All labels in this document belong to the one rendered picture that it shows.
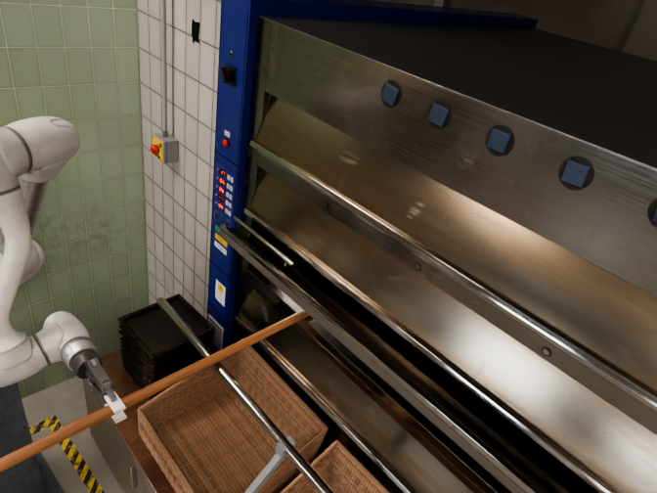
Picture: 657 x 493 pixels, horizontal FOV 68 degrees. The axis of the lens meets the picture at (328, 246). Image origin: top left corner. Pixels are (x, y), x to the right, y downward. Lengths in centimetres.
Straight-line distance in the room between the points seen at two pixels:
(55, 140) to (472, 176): 113
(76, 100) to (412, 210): 159
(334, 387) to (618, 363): 98
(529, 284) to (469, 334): 24
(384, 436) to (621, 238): 100
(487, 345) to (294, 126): 86
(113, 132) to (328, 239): 130
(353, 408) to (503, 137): 106
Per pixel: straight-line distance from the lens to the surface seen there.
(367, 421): 174
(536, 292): 115
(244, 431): 216
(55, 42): 230
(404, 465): 170
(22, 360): 164
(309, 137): 151
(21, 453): 145
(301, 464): 140
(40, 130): 157
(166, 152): 220
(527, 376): 127
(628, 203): 104
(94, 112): 242
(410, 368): 138
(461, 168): 117
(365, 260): 145
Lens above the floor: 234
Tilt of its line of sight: 32 degrees down
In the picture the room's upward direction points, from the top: 11 degrees clockwise
